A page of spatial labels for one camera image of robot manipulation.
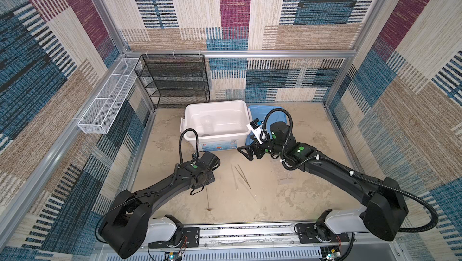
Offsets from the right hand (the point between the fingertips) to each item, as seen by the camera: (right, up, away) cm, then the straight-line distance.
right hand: (246, 145), depth 77 cm
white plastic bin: (-13, +8, +28) cm, 32 cm away
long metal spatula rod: (-17, -25, +3) cm, 30 cm away
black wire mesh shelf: (-41, +36, +31) cm, 62 cm away
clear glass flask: (-21, +9, +28) cm, 36 cm away
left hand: (-17, -16, +9) cm, 25 cm away
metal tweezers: (+1, -18, +12) cm, 22 cm away
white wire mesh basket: (-71, +13, +15) cm, 74 cm away
